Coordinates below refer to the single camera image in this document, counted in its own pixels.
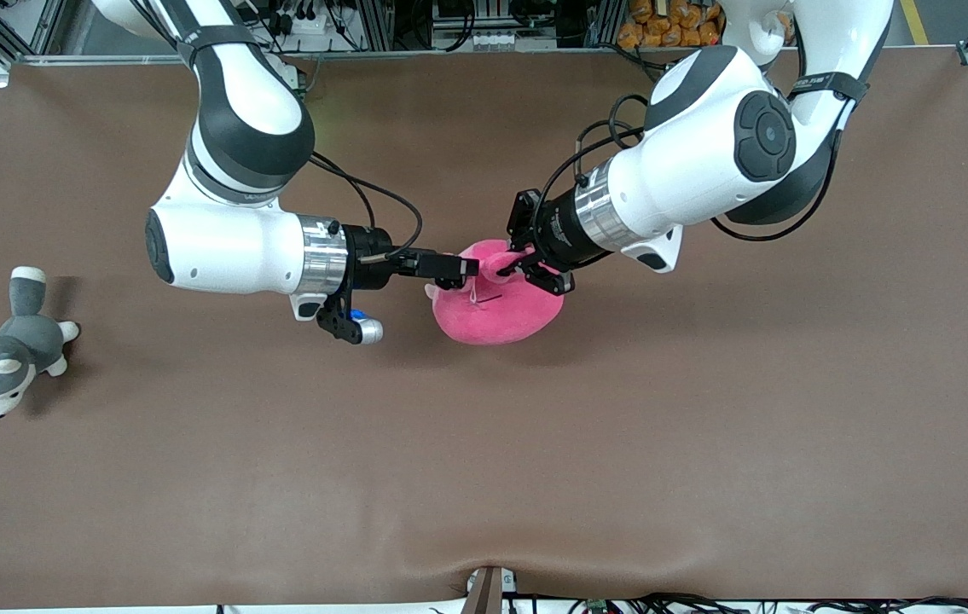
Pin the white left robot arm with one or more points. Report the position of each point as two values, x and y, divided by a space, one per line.
705 153

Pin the white terminal block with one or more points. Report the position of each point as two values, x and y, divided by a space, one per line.
501 40

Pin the white corner clamp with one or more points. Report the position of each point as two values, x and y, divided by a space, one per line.
1 78

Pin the bag of orange toys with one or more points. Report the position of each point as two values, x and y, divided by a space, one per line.
663 26

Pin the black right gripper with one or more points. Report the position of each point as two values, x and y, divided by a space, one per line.
369 263

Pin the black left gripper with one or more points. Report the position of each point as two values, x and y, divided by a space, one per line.
558 233

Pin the aluminium table edge rail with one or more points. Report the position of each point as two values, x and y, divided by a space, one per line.
108 59

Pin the white power strip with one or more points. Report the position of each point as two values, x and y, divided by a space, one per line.
317 24

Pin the round pink plush toy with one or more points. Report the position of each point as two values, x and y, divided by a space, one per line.
492 320

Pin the small white pink plush dog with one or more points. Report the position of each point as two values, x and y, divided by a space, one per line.
431 292

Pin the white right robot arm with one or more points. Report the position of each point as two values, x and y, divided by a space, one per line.
228 247

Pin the brown table cover cloth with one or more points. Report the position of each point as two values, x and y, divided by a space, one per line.
484 477

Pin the metal table edge bracket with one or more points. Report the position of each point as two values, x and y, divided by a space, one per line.
488 593

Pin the grey white husky plush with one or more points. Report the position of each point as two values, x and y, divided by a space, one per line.
23 341

